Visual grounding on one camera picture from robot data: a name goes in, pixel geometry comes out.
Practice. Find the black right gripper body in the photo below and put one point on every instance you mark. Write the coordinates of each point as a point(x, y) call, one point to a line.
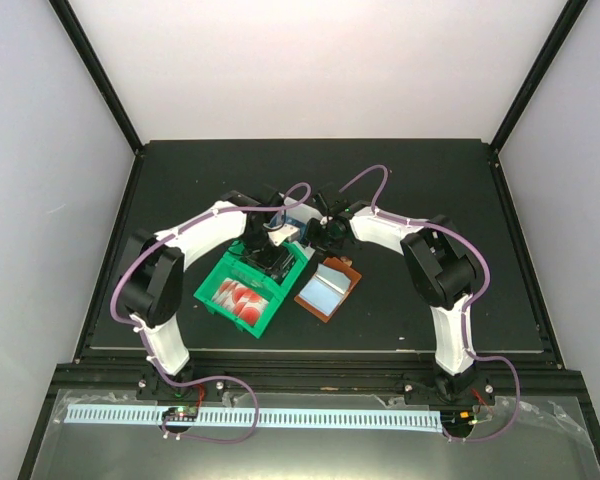
point(324, 237)

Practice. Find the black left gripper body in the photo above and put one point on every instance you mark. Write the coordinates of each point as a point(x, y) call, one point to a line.
point(258, 251)

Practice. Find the white bin with blue cards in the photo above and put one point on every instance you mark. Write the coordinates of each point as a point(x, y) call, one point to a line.
point(304, 213)

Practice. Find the brown leather card holder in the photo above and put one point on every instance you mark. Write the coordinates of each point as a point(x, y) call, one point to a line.
point(328, 288)

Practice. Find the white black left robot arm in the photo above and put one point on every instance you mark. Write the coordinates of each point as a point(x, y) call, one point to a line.
point(149, 290)

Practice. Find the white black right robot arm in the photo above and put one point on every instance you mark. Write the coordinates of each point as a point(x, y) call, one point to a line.
point(445, 273)

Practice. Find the green bin with black cards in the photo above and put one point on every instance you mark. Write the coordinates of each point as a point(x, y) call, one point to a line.
point(250, 256)

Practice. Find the black VIP card stack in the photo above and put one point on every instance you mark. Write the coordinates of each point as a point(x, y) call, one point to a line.
point(277, 264)

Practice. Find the blue VIP card front stack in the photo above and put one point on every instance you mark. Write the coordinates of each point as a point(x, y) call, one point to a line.
point(301, 234)

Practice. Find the green bin with red cards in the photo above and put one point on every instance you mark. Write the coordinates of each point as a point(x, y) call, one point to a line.
point(230, 267)

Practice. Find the red white card stack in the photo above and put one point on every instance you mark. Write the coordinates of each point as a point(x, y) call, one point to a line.
point(240, 301)

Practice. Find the clear acrylic front panel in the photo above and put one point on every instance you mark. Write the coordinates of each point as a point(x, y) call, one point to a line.
point(540, 438)

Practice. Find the left controller circuit board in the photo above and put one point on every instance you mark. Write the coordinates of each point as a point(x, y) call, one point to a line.
point(180, 414)

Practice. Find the controller circuit board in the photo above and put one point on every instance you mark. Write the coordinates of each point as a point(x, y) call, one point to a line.
point(465, 417)
point(180, 414)

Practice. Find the right controller circuit board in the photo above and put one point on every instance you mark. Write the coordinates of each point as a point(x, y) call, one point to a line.
point(465, 417)

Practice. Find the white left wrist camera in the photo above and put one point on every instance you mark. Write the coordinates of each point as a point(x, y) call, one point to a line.
point(284, 233)

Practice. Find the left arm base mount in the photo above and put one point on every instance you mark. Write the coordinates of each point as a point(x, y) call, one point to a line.
point(151, 385)

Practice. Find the black aluminium frame rail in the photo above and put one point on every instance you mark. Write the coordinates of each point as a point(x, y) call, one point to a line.
point(309, 377)

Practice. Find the white slotted cable duct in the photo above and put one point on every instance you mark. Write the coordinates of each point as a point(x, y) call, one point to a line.
point(280, 418)

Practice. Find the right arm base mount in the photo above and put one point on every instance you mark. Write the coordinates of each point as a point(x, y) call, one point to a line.
point(436, 387)

